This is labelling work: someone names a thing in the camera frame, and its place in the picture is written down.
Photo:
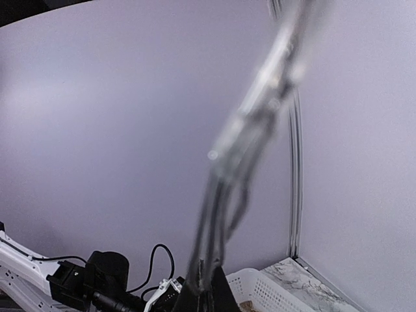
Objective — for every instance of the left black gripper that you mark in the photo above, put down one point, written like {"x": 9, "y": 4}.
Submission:
{"x": 129, "y": 303}

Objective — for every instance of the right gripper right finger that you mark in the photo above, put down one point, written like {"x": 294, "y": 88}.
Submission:
{"x": 222, "y": 298}

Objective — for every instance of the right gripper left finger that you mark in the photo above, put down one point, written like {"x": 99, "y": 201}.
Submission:
{"x": 189, "y": 299}

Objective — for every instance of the white plastic basket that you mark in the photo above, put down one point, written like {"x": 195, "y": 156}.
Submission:
{"x": 266, "y": 294}

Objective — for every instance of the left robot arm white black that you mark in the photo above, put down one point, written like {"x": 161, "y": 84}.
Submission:
{"x": 100, "y": 282}

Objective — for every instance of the burlap bow ornament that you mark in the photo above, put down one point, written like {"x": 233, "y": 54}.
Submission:
{"x": 247, "y": 306}

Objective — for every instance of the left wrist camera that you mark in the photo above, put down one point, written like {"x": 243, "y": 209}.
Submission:
{"x": 165, "y": 295}

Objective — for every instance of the left aluminium frame post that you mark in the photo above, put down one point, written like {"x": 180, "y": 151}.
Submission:
{"x": 297, "y": 192}

